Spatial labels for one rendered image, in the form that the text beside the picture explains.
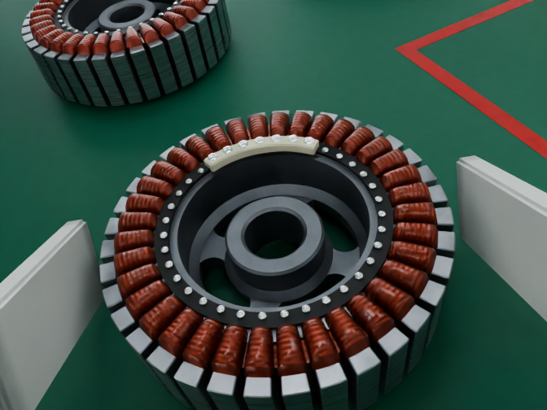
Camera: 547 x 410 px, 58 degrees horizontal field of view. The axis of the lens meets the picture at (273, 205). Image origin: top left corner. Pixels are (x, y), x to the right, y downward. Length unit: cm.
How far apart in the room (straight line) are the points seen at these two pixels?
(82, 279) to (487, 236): 13
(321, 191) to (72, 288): 9
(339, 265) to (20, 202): 15
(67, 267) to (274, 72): 16
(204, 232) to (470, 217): 9
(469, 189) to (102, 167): 16
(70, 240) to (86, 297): 2
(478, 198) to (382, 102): 10
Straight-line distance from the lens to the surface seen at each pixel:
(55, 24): 30
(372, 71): 27
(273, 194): 19
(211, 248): 18
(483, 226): 17
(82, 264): 18
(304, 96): 26
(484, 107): 25
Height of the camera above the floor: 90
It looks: 49 degrees down
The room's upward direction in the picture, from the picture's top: 11 degrees counter-clockwise
